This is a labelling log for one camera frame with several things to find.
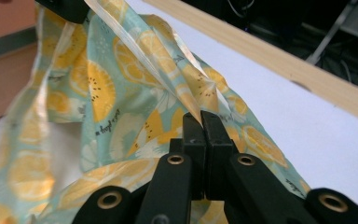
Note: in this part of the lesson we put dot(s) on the grey metal stand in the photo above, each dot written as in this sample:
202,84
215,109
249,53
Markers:
338,28

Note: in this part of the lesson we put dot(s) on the pink basket with grey rim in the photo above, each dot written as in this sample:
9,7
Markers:
3,62

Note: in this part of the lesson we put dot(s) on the lemon print teal cloth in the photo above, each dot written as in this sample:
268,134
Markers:
112,102

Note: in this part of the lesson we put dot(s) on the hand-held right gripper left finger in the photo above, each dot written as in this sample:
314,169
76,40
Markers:
195,155

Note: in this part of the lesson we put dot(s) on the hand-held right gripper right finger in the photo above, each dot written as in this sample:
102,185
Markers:
217,146

